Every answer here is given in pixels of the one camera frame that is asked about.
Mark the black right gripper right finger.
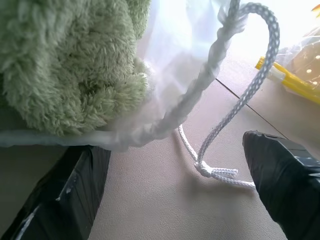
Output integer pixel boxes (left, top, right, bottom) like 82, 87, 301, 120
242, 130, 320, 240

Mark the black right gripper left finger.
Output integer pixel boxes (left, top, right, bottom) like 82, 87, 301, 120
0, 144, 112, 240

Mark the white braided drawstring cord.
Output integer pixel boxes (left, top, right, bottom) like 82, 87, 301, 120
176, 0, 279, 189

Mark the green fluffy plush toy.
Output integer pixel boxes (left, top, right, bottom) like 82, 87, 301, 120
0, 0, 153, 137

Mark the white mesh drawstring bag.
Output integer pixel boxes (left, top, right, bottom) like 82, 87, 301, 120
0, 0, 248, 154

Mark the clear yellow-trimmed plastic pouch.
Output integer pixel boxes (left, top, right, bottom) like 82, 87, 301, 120
254, 31, 320, 105

